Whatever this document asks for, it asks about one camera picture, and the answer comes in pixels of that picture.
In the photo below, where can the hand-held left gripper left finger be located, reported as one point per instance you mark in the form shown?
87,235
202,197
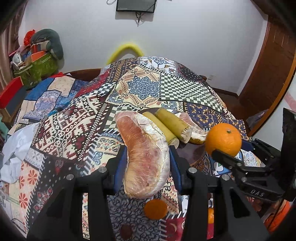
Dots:
121,166

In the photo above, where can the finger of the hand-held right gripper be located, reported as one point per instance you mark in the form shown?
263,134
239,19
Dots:
225,158
248,146

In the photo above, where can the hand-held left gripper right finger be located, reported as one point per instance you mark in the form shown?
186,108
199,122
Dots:
174,166

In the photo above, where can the large orange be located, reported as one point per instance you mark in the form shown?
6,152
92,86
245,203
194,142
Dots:
223,139

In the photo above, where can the purple plate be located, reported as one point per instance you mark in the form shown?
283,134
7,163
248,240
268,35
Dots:
192,154

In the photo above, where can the pink pomelo segment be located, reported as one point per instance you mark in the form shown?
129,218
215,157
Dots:
143,150

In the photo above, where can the pomelo segment with yellow pith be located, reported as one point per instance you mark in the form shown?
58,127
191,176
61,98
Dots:
192,126

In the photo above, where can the small tangerine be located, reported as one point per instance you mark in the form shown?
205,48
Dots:
155,209
211,216

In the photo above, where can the patchwork printed blanket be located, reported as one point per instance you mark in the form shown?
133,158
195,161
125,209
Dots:
92,115

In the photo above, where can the brown wooden door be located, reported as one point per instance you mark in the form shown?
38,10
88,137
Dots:
270,69

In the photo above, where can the white cloth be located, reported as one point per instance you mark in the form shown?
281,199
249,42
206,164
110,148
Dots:
16,150

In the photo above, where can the teal plush toy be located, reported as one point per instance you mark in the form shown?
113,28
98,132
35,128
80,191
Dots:
3,128

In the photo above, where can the green storage box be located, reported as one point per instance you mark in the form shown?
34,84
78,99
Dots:
41,67

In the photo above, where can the red box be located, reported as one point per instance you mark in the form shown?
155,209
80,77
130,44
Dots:
10,91

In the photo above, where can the orange box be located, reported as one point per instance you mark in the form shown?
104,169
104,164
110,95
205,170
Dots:
38,55

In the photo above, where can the grey plush pillow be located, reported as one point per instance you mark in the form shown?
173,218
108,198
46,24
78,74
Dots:
55,44

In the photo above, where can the red decoration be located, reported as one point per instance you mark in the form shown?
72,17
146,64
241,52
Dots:
29,37

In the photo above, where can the striped brown curtain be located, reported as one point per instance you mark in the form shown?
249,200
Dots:
11,34

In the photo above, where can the white wall outlet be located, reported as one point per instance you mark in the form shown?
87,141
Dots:
212,77

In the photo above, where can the wooden bed frame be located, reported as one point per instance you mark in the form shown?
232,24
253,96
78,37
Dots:
85,74

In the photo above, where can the small black wall monitor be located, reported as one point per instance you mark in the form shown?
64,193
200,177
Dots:
135,5

